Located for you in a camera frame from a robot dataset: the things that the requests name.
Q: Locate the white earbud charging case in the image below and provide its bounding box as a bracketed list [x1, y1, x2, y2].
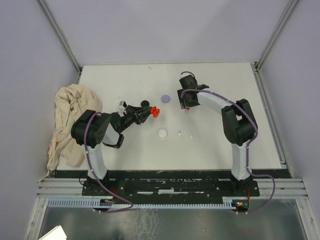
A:
[157, 128, 168, 139]

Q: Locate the aluminium frame rail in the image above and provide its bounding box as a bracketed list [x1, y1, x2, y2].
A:
[36, 178, 308, 199]

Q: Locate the aluminium corner post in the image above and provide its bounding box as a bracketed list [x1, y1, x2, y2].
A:
[254, 0, 301, 72]
[36, 0, 83, 76]

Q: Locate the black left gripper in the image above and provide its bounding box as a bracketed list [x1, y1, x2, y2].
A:
[118, 104, 154, 133]

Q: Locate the right aluminium corner post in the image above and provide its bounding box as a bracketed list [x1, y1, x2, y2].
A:
[254, 0, 301, 72]

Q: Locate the white paper sheet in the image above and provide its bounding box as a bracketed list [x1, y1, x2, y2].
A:
[39, 225, 67, 240]

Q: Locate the purple earbud charging case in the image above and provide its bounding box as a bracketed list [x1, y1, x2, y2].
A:
[161, 94, 171, 103]

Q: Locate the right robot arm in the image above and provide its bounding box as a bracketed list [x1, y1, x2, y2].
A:
[177, 74, 258, 196]

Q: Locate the cream crumpled cloth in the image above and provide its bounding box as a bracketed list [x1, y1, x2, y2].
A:
[45, 84, 103, 177]

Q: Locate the black earbud charging case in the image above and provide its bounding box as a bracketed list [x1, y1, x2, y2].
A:
[140, 100, 150, 108]

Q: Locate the white slotted cable duct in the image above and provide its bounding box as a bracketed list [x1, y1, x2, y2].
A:
[47, 197, 248, 209]

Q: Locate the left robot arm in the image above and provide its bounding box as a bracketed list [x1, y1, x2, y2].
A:
[70, 105, 160, 195]

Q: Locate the left aluminium corner post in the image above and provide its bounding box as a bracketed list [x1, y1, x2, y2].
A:
[36, 0, 83, 76]

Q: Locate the orange earbud charging case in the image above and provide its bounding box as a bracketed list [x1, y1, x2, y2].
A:
[150, 106, 160, 118]

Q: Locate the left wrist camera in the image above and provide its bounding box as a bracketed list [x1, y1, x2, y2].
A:
[118, 101, 127, 112]

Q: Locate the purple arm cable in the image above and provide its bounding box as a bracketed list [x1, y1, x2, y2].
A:
[83, 112, 135, 214]
[180, 70, 277, 214]

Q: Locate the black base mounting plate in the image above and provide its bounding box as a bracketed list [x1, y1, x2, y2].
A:
[81, 180, 260, 204]

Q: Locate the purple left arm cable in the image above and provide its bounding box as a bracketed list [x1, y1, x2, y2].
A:
[83, 112, 135, 214]

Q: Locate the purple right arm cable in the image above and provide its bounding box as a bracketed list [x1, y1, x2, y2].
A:
[180, 70, 277, 214]

